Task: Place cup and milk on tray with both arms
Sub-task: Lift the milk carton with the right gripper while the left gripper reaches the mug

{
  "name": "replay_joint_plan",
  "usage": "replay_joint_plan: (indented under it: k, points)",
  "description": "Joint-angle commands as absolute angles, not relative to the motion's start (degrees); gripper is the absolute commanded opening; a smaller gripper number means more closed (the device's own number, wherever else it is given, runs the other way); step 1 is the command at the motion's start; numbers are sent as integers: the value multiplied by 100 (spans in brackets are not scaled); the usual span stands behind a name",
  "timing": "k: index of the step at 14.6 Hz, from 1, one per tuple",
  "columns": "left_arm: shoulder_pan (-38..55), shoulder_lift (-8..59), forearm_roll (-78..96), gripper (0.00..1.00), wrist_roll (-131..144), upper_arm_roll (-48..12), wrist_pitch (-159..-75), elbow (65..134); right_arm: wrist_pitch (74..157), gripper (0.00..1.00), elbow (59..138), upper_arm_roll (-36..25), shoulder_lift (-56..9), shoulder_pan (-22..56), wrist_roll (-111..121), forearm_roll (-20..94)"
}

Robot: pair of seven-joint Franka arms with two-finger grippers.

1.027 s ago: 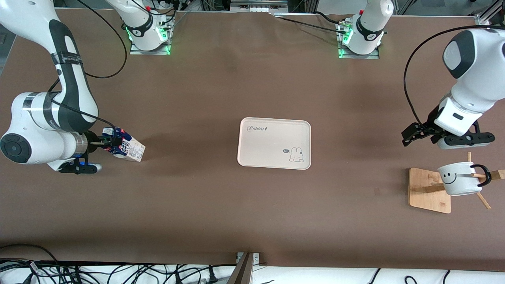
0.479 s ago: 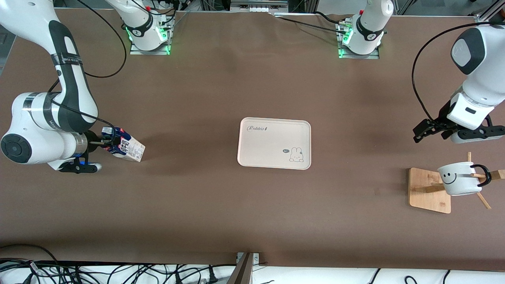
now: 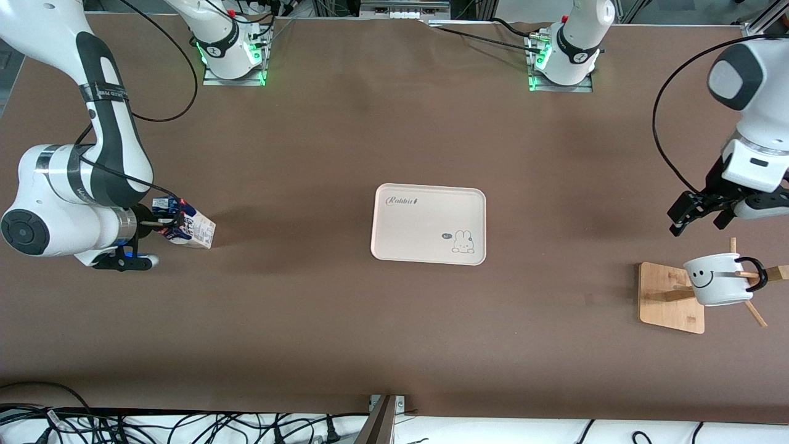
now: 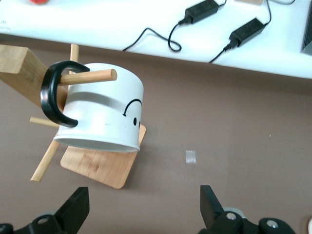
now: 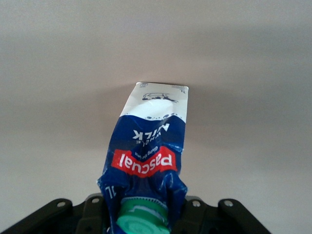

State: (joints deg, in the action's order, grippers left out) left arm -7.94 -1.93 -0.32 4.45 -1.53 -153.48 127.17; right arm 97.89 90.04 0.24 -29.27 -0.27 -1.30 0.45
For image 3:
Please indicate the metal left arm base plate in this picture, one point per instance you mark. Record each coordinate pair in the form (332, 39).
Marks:
(561, 88)

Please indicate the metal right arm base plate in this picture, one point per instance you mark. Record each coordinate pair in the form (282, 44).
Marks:
(237, 81)

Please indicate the metal rail bracket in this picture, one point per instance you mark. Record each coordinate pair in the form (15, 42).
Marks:
(404, 11)

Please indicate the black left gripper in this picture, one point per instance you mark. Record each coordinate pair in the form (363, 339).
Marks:
(713, 189)

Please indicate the beige rabbit print tray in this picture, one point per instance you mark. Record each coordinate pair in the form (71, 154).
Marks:
(419, 228)

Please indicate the white smiley face cup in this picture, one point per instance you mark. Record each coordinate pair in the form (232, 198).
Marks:
(718, 283)

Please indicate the brown table cover sheet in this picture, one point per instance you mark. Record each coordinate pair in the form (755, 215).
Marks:
(185, 320)

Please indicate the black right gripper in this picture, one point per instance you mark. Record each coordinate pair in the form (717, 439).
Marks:
(145, 225)

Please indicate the wooden cup stand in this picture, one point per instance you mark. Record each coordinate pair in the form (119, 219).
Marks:
(669, 308)

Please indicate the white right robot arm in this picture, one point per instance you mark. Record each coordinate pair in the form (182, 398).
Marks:
(61, 185)

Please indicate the grey metal post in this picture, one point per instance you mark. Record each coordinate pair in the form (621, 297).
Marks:
(379, 425)

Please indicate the blue white milk carton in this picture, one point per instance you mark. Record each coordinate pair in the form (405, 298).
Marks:
(200, 233)

